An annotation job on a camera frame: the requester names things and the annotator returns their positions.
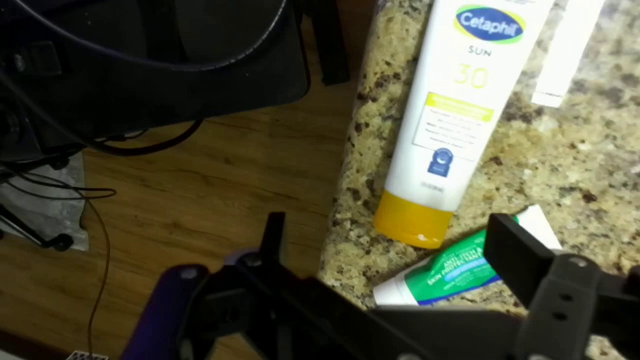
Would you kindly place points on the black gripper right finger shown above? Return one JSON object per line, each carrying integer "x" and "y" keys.
{"x": 572, "y": 306}

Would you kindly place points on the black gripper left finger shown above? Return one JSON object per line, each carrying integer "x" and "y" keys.
{"x": 266, "y": 313}

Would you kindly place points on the white sunscreen tube yellow cap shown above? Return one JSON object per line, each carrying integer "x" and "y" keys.
{"x": 452, "y": 120}

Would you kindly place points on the black robot table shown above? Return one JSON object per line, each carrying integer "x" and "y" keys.
{"x": 200, "y": 66}

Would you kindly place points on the green white toothpaste tube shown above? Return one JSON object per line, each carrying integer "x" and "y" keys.
{"x": 452, "y": 267}

